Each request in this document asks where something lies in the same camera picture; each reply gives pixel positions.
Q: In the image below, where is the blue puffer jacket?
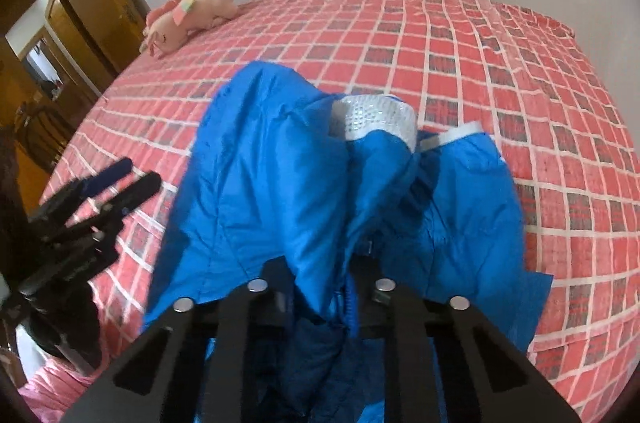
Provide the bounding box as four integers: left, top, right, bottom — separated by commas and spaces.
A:
143, 62, 552, 422

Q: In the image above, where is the pink plush unicorn toy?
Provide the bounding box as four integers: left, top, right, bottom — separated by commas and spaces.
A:
139, 0, 239, 58

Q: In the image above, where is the red plaid bed sheet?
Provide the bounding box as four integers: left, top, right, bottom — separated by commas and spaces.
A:
48, 0, 639, 422

